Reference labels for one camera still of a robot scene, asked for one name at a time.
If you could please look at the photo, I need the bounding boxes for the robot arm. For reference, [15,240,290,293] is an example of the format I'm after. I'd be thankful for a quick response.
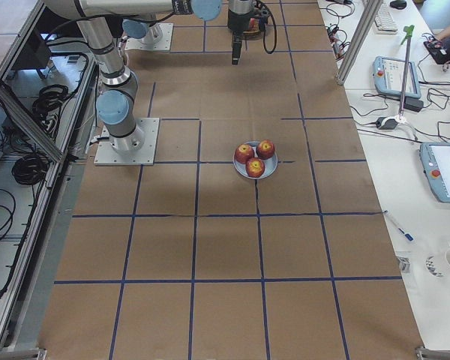
[45,1,222,154]
[122,8,271,49]

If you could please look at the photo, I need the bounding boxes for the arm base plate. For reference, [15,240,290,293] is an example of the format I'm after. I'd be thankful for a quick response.
[124,23,173,52]
[94,118,160,166]

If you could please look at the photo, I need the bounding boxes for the teach pendant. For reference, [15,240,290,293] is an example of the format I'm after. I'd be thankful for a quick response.
[373,56,422,99]
[419,142,450,203]

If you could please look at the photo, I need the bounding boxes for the red apple on plate near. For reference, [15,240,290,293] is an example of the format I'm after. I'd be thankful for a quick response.
[245,157,266,179]

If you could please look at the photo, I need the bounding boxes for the far teach pendant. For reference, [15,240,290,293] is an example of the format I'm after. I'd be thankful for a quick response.
[373,56,422,99]

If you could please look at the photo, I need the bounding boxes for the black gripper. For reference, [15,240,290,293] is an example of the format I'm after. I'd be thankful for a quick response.
[227,0,254,65]
[255,10,267,32]

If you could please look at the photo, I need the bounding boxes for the blue white pen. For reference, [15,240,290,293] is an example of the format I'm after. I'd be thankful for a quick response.
[383,210,414,242]

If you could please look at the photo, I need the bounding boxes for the red apple on plate side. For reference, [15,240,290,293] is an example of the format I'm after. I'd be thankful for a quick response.
[234,143,254,164]

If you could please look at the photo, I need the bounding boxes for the aluminium frame post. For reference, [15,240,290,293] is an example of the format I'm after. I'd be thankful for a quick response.
[335,0,381,86]

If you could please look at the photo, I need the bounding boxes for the pink selfie stick stand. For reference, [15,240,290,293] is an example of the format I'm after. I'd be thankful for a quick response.
[379,25,415,130]

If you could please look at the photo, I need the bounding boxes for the patterned tape roll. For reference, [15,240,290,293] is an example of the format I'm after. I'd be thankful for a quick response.
[425,256,444,278]

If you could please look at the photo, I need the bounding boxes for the black computer mouse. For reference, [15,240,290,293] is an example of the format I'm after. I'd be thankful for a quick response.
[389,0,407,10]

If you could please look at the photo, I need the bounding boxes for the red apple on plate far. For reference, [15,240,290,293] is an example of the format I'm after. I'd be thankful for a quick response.
[256,139,275,160]

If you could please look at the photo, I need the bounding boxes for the woven wicker basket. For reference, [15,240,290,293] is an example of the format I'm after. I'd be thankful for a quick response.
[243,30,263,41]

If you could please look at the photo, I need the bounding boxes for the coiled black cables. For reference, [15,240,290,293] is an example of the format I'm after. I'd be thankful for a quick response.
[31,84,72,121]

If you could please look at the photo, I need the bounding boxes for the white keyboard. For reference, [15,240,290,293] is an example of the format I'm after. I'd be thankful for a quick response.
[373,3,398,35]

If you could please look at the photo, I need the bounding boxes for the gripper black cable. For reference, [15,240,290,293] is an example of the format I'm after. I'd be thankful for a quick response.
[254,0,278,54]

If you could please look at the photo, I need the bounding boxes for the near teach pendant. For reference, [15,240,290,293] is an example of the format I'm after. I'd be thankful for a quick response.
[419,142,450,203]

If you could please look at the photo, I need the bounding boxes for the black power adapter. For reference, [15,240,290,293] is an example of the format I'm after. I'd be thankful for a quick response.
[403,97,424,113]

